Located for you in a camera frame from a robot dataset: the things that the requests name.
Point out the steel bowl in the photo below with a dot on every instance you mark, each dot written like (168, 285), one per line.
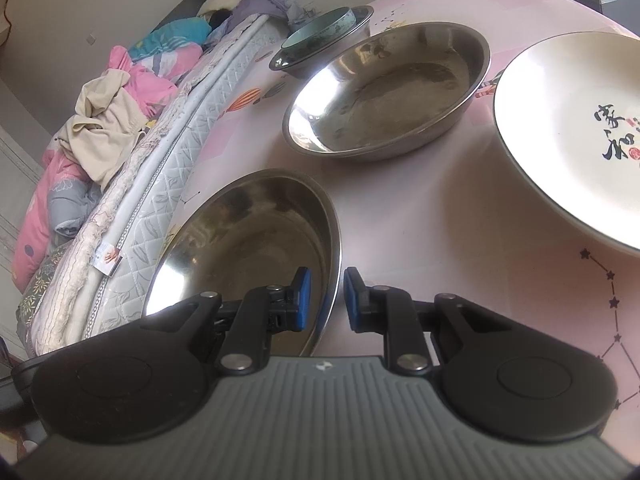
(306, 66)

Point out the large steel plate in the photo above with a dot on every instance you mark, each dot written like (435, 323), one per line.
(389, 95)

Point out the teal ceramic bowl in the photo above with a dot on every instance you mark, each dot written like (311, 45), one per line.
(319, 32)

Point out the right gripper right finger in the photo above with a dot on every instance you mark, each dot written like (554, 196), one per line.
(392, 313)

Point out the quilted mattress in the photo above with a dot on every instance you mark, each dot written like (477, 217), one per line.
(98, 281)

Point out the teal patterned cloth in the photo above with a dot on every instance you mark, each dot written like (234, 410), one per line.
(170, 37)

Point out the beige cloth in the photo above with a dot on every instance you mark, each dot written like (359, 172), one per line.
(104, 128)

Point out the purple grey bedsheet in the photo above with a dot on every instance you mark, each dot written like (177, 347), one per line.
(225, 15)

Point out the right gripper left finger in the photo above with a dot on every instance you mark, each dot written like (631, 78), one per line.
(249, 324)

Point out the medium steel plate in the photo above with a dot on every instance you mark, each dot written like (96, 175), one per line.
(257, 231)

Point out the pink floral blanket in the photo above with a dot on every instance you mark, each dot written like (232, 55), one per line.
(65, 195)

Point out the white ceramic plate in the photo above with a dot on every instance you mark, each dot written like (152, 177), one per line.
(567, 113)

